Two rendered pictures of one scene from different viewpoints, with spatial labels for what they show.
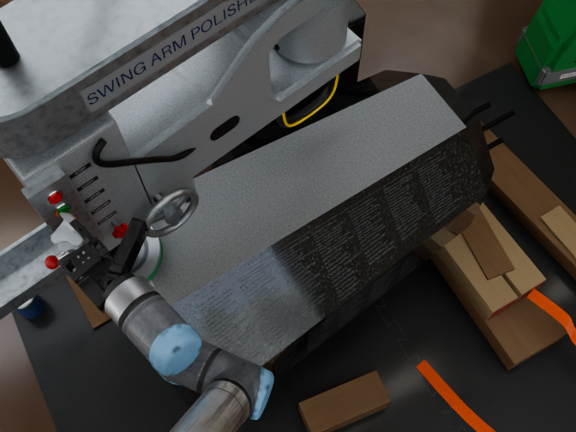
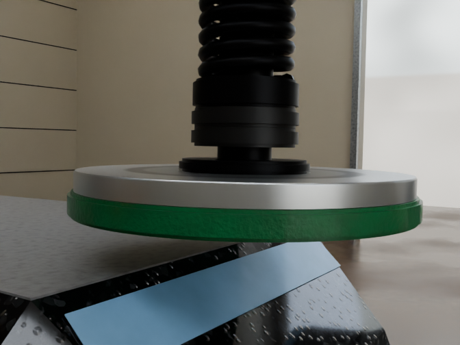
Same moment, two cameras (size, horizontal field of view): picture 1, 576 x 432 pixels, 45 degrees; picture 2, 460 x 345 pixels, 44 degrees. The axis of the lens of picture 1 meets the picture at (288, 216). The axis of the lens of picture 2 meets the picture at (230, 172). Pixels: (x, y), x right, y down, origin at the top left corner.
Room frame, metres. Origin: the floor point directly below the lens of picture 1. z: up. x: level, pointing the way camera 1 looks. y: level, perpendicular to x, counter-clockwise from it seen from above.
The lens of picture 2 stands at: (0.93, 0.77, 0.88)
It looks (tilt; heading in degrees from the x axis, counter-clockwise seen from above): 3 degrees down; 241
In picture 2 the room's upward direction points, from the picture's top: 1 degrees clockwise
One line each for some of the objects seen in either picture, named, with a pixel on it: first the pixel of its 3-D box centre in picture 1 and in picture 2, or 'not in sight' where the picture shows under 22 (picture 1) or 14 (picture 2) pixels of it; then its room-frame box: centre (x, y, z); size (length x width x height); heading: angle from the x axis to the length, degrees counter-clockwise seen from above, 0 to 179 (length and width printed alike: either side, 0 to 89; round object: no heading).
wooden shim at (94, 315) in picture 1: (91, 296); not in sight; (0.92, 0.77, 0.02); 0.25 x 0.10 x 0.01; 31
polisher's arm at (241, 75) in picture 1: (224, 81); not in sight; (0.98, 0.14, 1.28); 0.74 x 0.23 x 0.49; 129
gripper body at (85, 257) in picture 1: (99, 273); not in sight; (0.46, 0.34, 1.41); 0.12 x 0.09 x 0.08; 43
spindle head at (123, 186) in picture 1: (105, 149); not in sight; (0.79, 0.39, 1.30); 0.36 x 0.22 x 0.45; 129
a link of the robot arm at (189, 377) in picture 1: (182, 357); not in sight; (0.33, 0.21, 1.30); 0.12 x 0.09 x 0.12; 64
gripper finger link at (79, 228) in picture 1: (87, 237); not in sight; (0.53, 0.37, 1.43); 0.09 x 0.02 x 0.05; 43
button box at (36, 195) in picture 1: (66, 216); not in sight; (0.61, 0.44, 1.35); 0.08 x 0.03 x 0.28; 129
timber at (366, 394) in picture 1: (344, 405); not in sight; (0.46, -0.18, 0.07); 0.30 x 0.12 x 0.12; 111
